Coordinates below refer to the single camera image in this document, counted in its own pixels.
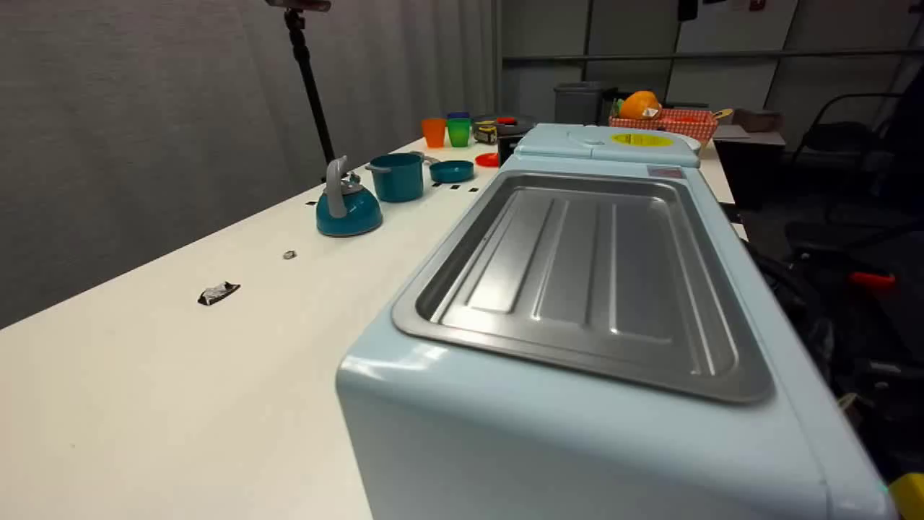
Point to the grey bin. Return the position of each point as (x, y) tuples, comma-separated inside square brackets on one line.
[(581, 102)]

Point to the teal toy pan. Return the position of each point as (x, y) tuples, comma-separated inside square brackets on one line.
[(451, 171)]

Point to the teal toy pot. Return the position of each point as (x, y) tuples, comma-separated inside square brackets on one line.
[(400, 181)]

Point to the small red toy lid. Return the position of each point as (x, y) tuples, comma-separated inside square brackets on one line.
[(488, 160)]

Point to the black plastic object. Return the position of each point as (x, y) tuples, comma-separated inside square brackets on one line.
[(510, 138)]

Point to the black camera tripod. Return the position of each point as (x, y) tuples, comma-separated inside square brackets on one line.
[(308, 76)]

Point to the red plastic basket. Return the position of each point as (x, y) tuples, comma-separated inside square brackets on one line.
[(689, 125)]

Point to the multicoloured toy box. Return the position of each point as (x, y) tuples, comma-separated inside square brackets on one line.
[(486, 132)]

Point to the orange plastic cup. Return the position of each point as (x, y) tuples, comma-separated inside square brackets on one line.
[(434, 135)]

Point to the yellow object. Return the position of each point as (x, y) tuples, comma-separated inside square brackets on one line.
[(910, 495)]

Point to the grey metal baking tray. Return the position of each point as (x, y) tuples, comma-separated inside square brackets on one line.
[(579, 279)]

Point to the orange ball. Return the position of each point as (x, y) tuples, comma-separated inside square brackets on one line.
[(640, 105)]

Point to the small metal bracket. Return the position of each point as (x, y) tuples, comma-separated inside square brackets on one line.
[(219, 292)]

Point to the black chair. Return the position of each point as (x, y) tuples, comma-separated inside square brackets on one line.
[(848, 147)]

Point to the green plastic cup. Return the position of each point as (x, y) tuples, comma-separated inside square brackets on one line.
[(460, 132)]

